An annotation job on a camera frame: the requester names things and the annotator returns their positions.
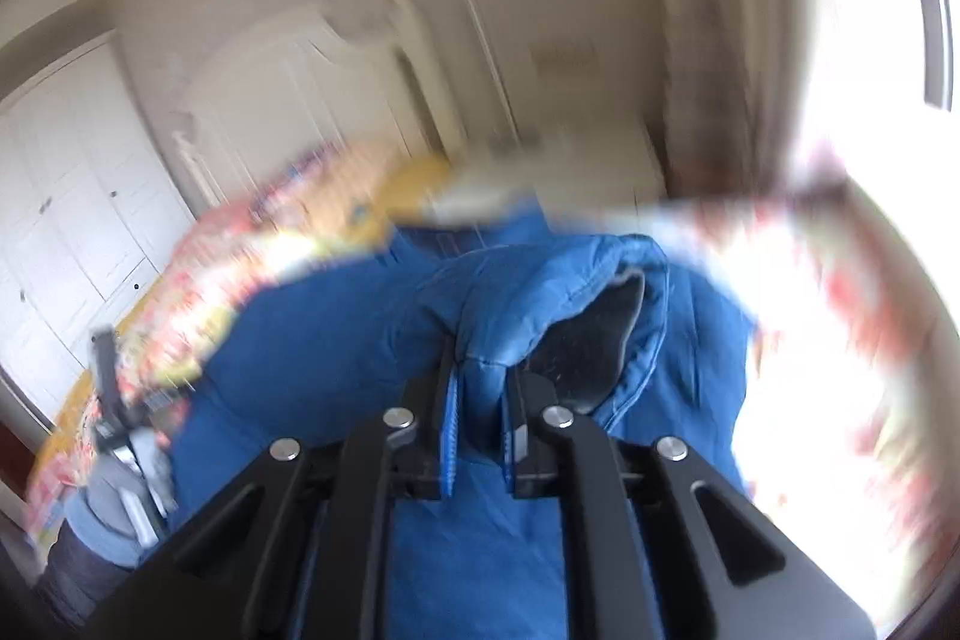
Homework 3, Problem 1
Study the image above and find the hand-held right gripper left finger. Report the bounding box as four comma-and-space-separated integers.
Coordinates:
82, 340, 460, 640

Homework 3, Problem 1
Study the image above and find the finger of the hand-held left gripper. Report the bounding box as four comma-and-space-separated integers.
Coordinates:
90, 326, 125, 431

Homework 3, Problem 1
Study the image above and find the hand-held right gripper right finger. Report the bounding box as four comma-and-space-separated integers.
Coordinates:
504, 368, 877, 640

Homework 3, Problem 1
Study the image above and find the beige curtain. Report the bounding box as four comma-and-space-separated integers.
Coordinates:
645, 0, 800, 195

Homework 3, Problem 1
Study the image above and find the floral patchwork blanket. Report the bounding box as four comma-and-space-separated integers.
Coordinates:
22, 145, 957, 551

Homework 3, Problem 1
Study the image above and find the white wardrobe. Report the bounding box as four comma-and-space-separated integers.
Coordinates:
0, 32, 203, 446

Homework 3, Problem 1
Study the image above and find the white nightstand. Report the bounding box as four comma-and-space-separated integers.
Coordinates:
450, 119, 670, 217

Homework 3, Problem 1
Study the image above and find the window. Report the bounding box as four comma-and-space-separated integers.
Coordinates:
896, 0, 960, 116

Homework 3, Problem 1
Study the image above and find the blue padded jacket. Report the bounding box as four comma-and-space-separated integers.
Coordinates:
142, 197, 760, 640

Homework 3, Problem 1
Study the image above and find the white bed headboard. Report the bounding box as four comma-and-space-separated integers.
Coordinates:
172, 2, 451, 214

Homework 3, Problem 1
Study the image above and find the yellow bed sheet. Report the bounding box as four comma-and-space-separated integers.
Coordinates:
30, 152, 451, 506

